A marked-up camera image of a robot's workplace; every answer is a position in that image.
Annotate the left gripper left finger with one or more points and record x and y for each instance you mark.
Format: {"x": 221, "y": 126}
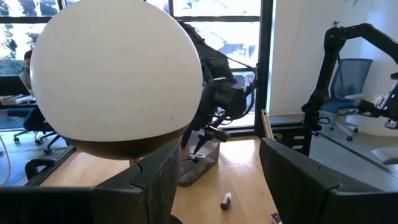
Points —
{"x": 155, "y": 186}

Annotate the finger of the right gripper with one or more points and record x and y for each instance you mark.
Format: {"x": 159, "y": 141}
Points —
{"x": 186, "y": 140}
{"x": 200, "y": 144}

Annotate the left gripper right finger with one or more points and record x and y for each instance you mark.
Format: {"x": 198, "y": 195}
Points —
{"x": 289, "y": 186}

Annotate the dark vial rack tray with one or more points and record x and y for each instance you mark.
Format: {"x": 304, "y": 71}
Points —
{"x": 199, "y": 168}

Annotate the small purple food coloring bottle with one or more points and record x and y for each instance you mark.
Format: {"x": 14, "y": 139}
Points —
{"x": 275, "y": 218}

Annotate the small black food coloring bottle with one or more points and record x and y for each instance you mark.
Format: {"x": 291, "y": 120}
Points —
{"x": 226, "y": 201}

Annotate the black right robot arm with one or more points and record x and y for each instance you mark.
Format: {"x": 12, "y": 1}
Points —
{"x": 211, "y": 59}

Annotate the silver aluminium bar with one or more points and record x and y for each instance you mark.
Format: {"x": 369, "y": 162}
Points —
{"x": 265, "y": 124}

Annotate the black drawer cabinet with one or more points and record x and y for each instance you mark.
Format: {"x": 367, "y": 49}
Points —
{"x": 292, "y": 140}

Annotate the white globe table lamp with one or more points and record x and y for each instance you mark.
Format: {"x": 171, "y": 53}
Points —
{"x": 115, "y": 71}

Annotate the blue mesh office chair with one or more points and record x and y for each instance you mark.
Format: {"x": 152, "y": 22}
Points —
{"x": 351, "y": 81}

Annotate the person's hand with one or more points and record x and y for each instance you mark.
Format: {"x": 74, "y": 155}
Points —
{"x": 377, "y": 100}

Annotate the dark office chair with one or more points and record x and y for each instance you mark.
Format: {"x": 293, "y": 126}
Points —
{"x": 40, "y": 124}

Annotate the black laptop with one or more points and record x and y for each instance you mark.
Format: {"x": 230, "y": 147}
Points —
{"x": 12, "y": 85}

